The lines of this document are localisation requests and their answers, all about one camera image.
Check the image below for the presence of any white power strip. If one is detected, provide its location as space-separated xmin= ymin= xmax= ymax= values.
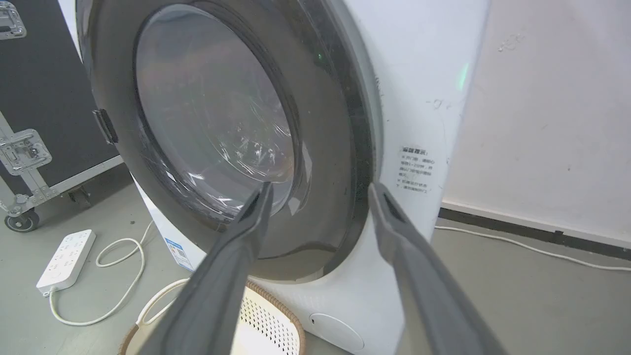
xmin=36 ymin=229 xmax=96 ymax=297

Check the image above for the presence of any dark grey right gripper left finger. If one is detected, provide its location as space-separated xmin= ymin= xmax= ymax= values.
xmin=140 ymin=182 xmax=274 ymax=355

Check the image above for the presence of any white cable along wall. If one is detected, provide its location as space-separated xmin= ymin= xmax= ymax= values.
xmin=434 ymin=225 xmax=631 ymax=272

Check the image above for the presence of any black flight case with metal trim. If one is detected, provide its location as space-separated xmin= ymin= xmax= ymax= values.
xmin=0 ymin=0 xmax=124 ymax=233

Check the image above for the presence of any round grey washing machine door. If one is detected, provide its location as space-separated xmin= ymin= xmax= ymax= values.
xmin=76 ymin=0 xmax=378 ymax=283

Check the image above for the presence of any white power strip cable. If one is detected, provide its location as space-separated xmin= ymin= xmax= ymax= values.
xmin=48 ymin=220 xmax=190 ymax=326

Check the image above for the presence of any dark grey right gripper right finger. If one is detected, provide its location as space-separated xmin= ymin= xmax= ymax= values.
xmin=368 ymin=182 xmax=508 ymax=355

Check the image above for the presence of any white perforated laundry basket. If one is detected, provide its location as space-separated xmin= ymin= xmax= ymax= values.
xmin=118 ymin=280 xmax=307 ymax=355

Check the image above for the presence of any white washing machine body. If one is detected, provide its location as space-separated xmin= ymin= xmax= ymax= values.
xmin=58 ymin=0 xmax=492 ymax=355

